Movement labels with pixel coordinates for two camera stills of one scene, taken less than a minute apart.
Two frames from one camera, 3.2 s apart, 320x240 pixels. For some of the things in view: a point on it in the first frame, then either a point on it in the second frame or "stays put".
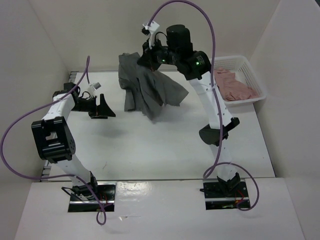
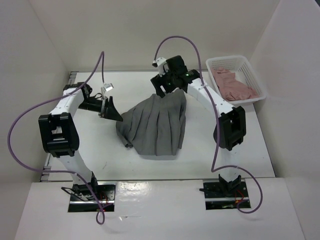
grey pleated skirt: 147,90 -> 155,127
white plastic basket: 235,81 stays put
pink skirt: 231,89 stays put
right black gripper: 146,58 -> 157,81
